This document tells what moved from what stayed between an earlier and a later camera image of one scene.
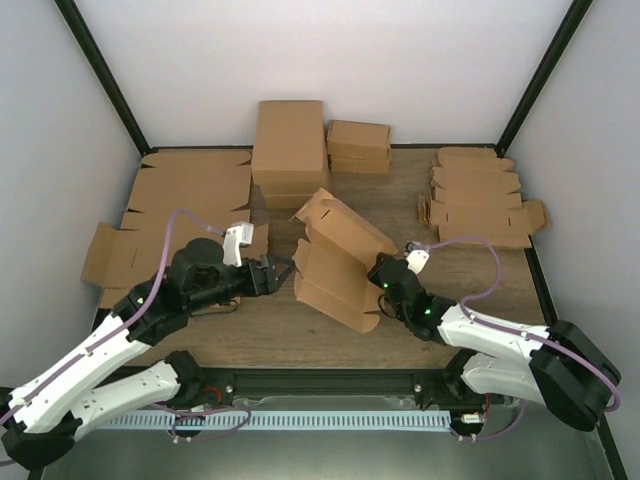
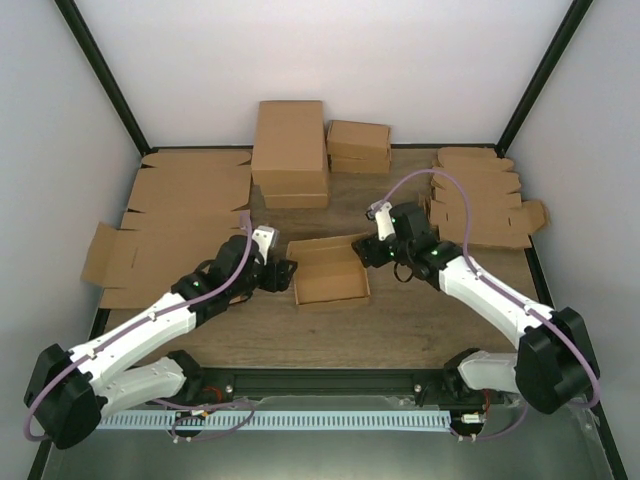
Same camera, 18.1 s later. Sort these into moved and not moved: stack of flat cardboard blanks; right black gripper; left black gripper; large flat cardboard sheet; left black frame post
Moved: right black gripper
Not moved: stack of flat cardboard blanks; large flat cardboard sheet; left black frame post; left black gripper
